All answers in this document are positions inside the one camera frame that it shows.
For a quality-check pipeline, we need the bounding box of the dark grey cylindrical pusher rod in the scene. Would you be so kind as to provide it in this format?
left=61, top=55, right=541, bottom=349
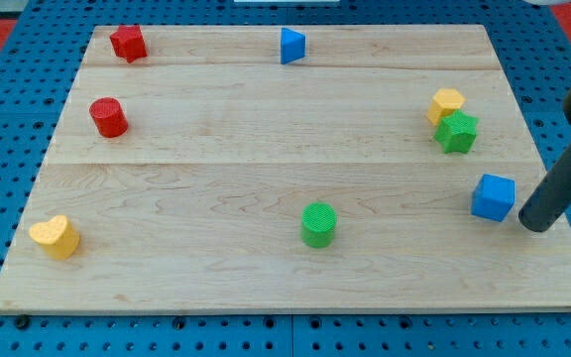
left=518, top=143, right=571, bottom=232

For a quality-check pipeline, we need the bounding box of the blue cube block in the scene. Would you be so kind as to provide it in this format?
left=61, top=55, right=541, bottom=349
left=471, top=174, right=515, bottom=222

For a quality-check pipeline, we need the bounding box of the green star block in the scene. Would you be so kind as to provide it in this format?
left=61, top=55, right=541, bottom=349
left=433, top=110, right=479, bottom=154

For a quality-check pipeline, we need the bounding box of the red star block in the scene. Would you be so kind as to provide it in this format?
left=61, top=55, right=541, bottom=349
left=109, top=25, right=148, bottom=63

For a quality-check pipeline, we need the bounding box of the yellow hexagon block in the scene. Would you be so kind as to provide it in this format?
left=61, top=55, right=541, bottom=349
left=426, top=88, right=466, bottom=126

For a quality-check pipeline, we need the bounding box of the green cylinder block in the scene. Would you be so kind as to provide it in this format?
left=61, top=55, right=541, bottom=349
left=300, top=201, right=337, bottom=248

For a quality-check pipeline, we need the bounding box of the blue triangle block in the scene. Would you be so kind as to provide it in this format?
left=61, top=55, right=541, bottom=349
left=280, top=28, right=306, bottom=64

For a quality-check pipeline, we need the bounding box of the wooden board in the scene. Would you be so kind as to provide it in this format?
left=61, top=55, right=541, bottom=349
left=0, top=25, right=571, bottom=316

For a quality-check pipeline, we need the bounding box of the red cylinder block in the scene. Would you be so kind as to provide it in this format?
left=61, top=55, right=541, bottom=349
left=89, top=97, right=129, bottom=138

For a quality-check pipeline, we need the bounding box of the yellow heart block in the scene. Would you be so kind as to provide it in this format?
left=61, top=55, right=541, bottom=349
left=29, top=215, right=80, bottom=260

